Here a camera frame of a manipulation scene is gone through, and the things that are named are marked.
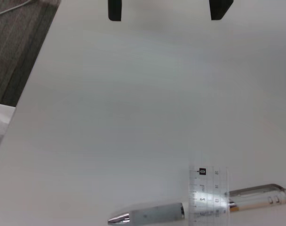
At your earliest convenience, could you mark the white floor cable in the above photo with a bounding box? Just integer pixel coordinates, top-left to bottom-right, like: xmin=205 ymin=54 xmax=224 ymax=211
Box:
xmin=0 ymin=0 xmax=32 ymax=16

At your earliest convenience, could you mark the clear grey-grip ballpoint pen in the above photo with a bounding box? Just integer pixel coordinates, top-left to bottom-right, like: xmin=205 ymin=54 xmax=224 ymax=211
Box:
xmin=107 ymin=183 xmax=286 ymax=225

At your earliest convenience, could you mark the transparent plastic ruler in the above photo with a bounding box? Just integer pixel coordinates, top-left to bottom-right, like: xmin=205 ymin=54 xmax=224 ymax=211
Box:
xmin=189 ymin=165 xmax=229 ymax=226

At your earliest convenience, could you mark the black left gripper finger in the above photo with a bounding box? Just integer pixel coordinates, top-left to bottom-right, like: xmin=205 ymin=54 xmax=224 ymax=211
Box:
xmin=108 ymin=0 xmax=122 ymax=22
xmin=208 ymin=0 xmax=233 ymax=21

